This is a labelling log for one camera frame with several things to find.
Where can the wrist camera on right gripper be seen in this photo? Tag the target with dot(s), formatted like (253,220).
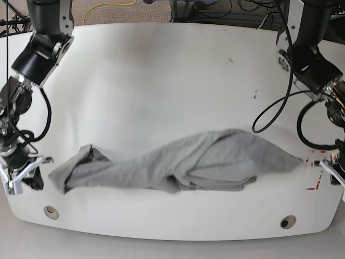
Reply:
(13,187)

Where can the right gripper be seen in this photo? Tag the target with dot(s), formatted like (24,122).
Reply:
(25,169)

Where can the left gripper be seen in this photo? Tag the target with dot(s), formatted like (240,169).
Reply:
(333,165)

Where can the right table cable grommet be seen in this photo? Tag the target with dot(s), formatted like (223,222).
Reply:
(288,222)

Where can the red tape rectangle marking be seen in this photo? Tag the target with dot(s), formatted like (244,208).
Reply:
(312,171)

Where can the left table cable grommet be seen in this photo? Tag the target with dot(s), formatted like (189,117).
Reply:
(51,213)

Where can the black tripod legs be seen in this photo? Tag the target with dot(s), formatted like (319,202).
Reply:
(13,21)

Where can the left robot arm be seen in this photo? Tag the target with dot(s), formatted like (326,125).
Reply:
(304,26)

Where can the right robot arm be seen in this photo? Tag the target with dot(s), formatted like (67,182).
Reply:
(53,24)

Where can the grey T-shirt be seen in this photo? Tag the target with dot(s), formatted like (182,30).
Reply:
(217,160)

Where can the table cable grommet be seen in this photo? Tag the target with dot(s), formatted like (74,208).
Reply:
(51,213)
(288,222)

